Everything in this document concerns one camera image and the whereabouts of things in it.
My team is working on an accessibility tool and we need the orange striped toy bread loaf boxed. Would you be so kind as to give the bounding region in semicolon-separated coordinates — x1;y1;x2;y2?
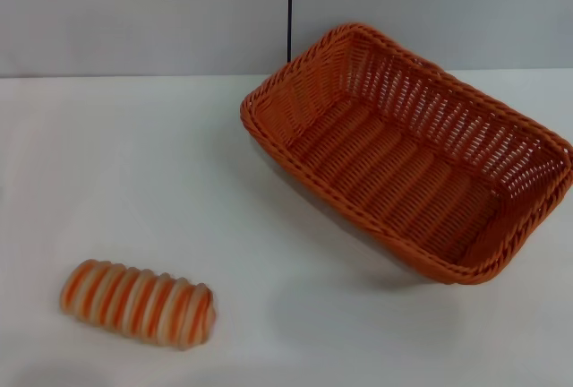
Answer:
59;258;219;353

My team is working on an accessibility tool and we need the orange woven plastic basket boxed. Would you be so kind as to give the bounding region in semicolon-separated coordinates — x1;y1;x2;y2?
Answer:
239;22;573;290

